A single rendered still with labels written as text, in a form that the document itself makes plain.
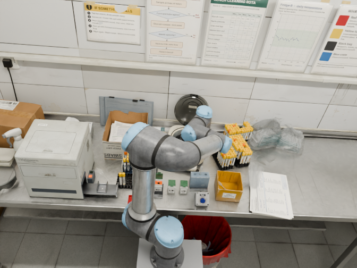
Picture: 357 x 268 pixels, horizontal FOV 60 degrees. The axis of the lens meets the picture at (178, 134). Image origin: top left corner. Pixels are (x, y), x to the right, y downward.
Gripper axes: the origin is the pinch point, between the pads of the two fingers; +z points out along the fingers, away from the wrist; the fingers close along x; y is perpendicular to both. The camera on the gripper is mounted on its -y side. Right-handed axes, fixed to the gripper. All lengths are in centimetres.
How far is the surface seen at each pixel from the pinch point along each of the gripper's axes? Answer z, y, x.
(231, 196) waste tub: 10.7, 24.5, 7.8
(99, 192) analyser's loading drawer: 8, -9, -53
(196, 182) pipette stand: 9.2, 8.5, -4.6
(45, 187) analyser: 2, -20, -76
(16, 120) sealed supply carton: -6, -67, -79
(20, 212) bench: 71, -65, -101
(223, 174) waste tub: 8.4, 11.6, 11.5
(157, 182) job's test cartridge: 6.4, 0.6, -24.1
